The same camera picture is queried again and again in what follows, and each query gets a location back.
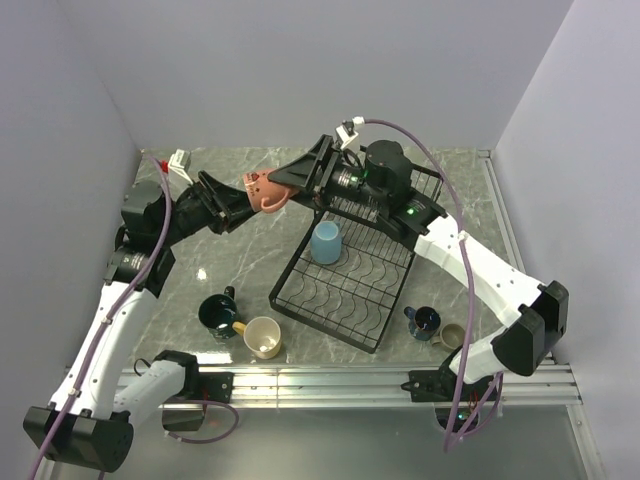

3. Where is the pink mug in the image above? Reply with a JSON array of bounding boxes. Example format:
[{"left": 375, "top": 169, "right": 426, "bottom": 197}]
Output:
[{"left": 242, "top": 168, "right": 297, "bottom": 214}]

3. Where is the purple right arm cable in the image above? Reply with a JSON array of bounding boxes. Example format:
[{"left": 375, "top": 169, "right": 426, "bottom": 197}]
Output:
[{"left": 364, "top": 118, "right": 504, "bottom": 453}]

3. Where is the white aluminium side rail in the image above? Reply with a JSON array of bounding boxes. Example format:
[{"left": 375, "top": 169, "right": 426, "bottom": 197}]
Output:
[{"left": 477, "top": 149, "right": 556, "bottom": 361}]

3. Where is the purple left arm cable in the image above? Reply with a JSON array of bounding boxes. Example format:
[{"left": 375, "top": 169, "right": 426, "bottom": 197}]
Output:
[{"left": 22, "top": 155, "right": 241, "bottom": 480}]

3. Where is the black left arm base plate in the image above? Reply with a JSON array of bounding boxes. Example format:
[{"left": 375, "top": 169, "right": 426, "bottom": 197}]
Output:
[{"left": 169, "top": 371, "right": 234, "bottom": 404}]

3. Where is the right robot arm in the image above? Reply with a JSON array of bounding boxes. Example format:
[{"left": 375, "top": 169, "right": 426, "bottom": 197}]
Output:
[{"left": 267, "top": 135, "right": 569, "bottom": 400}]

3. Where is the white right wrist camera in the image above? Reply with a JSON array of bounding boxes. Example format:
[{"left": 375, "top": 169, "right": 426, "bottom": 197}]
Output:
[{"left": 335, "top": 116, "right": 366, "bottom": 153}]

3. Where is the black box under rail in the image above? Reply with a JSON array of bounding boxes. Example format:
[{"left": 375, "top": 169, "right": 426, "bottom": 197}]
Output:
[{"left": 161, "top": 405, "right": 206, "bottom": 433}]

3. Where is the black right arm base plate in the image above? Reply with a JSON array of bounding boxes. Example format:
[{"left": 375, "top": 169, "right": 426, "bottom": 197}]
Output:
[{"left": 400, "top": 369, "right": 493, "bottom": 403}]

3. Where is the dark green mug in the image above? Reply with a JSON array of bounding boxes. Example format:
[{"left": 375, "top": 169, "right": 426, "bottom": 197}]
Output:
[{"left": 198, "top": 286, "right": 239, "bottom": 340}]

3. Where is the grey-green ceramic mug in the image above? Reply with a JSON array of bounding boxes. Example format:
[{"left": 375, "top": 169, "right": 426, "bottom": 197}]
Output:
[{"left": 430, "top": 323, "right": 466, "bottom": 352}]

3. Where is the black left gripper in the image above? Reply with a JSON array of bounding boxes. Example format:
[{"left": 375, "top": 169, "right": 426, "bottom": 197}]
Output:
[{"left": 157, "top": 170, "right": 266, "bottom": 246}]

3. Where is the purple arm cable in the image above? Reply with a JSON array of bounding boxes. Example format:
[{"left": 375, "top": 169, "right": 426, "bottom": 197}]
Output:
[
  {"left": 364, "top": 118, "right": 504, "bottom": 453},
  {"left": 22, "top": 155, "right": 241, "bottom": 480}
]

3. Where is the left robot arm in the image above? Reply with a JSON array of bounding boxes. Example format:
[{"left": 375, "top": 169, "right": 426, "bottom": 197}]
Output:
[{"left": 23, "top": 171, "right": 254, "bottom": 472}]

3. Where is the cream yellow mug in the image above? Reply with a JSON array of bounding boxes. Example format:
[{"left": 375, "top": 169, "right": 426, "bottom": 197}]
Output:
[{"left": 232, "top": 316, "right": 282, "bottom": 360}]

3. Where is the aluminium front rail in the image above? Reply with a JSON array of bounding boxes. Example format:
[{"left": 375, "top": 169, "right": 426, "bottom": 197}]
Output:
[{"left": 203, "top": 363, "right": 582, "bottom": 409}]

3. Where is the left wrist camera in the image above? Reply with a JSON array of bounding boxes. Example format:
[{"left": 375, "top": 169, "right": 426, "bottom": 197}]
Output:
[{"left": 168, "top": 149, "right": 193, "bottom": 189}]

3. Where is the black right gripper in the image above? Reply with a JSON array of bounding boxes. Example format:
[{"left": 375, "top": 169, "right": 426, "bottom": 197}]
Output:
[{"left": 269, "top": 134, "right": 389, "bottom": 212}]

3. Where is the light blue mug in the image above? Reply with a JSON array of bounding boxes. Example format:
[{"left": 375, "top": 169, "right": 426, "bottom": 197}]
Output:
[{"left": 310, "top": 220, "right": 342, "bottom": 265}]

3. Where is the dark blue glazed mug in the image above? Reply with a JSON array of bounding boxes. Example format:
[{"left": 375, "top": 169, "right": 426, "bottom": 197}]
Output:
[{"left": 403, "top": 306, "right": 441, "bottom": 341}]

